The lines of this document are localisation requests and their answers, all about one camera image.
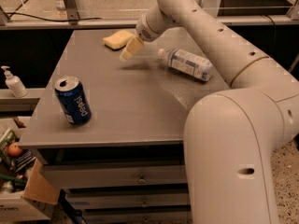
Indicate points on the grey drawer cabinet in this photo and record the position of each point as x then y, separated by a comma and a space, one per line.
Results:
138, 108

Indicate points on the top grey drawer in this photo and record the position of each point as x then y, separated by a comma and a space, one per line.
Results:
85, 176

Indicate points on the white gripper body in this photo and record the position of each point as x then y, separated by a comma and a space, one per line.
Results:
144, 29

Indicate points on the blue pepsi can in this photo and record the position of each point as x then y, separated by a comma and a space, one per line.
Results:
71, 96

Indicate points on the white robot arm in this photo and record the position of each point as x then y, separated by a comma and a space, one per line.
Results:
229, 136

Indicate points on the yellow sponge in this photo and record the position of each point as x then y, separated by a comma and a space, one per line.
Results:
118, 40

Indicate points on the white pump dispenser bottle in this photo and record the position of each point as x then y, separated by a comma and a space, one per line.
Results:
14, 83

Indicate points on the bottom grey drawer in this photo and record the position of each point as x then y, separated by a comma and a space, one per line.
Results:
138, 215

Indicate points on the metal frame rail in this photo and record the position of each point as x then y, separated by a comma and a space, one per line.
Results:
114, 24

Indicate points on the orange fruit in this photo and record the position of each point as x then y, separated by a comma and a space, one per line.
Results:
14, 150

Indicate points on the middle grey drawer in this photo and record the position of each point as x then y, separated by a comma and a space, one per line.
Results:
137, 198

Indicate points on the clear plastic water bottle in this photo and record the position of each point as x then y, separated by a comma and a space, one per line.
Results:
188, 63

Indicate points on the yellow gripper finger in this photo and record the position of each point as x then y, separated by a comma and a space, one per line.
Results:
134, 45

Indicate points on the grey drawer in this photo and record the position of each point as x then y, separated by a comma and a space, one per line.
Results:
138, 215
137, 198
85, 176

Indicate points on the brown cardboard box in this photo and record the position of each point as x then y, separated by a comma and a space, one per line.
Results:
39, 189

